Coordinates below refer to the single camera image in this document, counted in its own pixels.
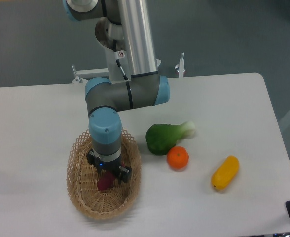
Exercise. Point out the purple sweet potato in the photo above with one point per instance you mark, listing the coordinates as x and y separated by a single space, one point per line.
106 181

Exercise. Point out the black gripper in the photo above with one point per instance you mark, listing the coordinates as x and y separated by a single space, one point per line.
122 174

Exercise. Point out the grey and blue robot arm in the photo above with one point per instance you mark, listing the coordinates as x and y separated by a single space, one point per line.
123 26

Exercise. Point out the green bok choy toy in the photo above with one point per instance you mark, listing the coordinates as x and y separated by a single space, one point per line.
160 138

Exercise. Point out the orange tangerine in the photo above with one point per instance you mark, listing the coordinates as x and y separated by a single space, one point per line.
177 157

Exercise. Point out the yellow mango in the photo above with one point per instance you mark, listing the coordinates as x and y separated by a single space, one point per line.
224 175

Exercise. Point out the white metal base frame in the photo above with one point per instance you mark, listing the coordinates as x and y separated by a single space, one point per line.
83 76

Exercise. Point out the oval woven wicker basket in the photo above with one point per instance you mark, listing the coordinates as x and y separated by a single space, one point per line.
82 180

